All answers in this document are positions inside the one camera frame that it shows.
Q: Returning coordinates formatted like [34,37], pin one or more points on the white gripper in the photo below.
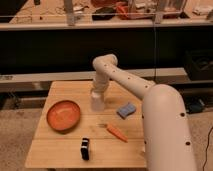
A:
[100,84]

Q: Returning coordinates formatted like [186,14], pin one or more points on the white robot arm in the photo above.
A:
[168,144]

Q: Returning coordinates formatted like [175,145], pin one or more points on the black eraser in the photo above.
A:
[85,148]

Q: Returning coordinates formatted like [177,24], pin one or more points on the blue sponge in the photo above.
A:
[126,110]

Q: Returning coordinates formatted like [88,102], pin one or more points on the orange toy carrot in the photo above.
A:
[114,131]

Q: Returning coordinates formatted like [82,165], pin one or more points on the orange bowl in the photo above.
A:
[63,115]

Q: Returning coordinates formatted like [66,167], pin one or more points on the wooden table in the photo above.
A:
[50,149]

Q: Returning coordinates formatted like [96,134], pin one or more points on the black object on shelf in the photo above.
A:
[104,13]

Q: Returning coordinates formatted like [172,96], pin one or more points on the orange container on shelf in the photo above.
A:
[126,10]

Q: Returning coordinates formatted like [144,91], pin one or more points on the metal frame post left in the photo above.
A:
[68,6]

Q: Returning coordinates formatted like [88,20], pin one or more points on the metal frame post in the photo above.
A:
[161,4]
[68,6]

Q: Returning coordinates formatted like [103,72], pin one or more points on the metal frame post right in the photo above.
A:
[161,4]

